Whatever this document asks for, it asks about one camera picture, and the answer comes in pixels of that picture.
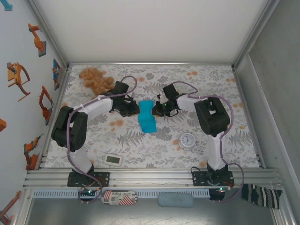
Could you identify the grey blue sponge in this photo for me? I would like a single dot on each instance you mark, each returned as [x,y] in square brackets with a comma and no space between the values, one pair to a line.
[175,200]

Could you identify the orange block wall sticker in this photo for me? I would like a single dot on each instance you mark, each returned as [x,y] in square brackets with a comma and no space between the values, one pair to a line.
[2,125]

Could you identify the brown plush teddy bear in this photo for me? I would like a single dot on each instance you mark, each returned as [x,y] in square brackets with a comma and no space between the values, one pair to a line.
[96,80]

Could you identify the orange claw machine wall sticker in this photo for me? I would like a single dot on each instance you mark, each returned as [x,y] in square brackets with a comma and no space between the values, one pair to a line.
[15,75]

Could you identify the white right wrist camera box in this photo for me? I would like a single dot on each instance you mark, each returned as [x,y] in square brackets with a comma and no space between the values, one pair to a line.
[159,99]

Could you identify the black white striped sock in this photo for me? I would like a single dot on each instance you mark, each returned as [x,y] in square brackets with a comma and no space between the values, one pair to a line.
[260,195]

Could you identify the floral print table mat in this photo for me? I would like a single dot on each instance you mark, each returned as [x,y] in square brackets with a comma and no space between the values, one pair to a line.
[150,150]

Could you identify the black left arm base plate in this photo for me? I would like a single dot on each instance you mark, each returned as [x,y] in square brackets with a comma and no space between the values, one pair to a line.
[105,179]

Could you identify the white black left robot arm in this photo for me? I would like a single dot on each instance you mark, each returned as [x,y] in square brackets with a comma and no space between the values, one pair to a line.
[70,126]

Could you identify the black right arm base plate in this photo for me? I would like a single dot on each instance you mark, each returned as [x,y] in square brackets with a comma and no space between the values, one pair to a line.
[198,179]

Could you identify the blue cloth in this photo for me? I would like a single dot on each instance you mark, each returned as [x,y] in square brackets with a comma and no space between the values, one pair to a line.
[146,117]

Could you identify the small green-lit circuit board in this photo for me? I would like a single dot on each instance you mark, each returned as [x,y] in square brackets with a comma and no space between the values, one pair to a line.
[222,189]
[89,191]

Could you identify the blue orange machine wall sticker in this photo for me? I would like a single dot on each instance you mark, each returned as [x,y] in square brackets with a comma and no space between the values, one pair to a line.
[56,70]

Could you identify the aluminium profile frame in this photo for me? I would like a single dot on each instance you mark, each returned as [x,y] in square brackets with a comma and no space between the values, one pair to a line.
[150,178]

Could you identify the white round alarm clock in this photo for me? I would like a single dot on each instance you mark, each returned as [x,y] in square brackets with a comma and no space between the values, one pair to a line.
[187,140]

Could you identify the white digital timer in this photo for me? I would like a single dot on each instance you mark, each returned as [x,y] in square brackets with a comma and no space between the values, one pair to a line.
[113,160]

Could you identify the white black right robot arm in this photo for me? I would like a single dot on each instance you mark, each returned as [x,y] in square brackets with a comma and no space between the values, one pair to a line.
[211,117]

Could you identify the red white striped pouch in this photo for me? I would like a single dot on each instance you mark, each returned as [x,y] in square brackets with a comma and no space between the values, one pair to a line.
[119,198]

